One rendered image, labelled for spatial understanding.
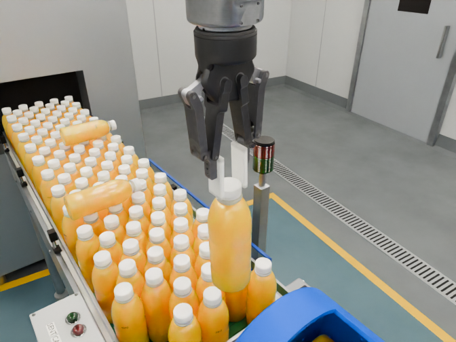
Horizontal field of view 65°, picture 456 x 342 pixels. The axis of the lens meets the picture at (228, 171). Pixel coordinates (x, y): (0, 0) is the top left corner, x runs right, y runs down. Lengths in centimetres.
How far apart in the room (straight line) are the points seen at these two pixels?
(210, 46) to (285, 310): 41
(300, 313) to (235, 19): 44
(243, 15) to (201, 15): 4
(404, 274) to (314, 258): 56
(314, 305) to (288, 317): 5
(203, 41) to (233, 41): 4
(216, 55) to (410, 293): 224
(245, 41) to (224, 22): 3
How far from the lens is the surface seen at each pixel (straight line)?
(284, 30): 584
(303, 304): 64
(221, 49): 42
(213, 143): 47
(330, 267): 250
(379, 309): 236
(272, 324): 61
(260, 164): 108
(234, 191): 53
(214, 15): 41
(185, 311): 78
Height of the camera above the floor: 171
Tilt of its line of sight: 30 degrees down
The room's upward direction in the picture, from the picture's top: straight up
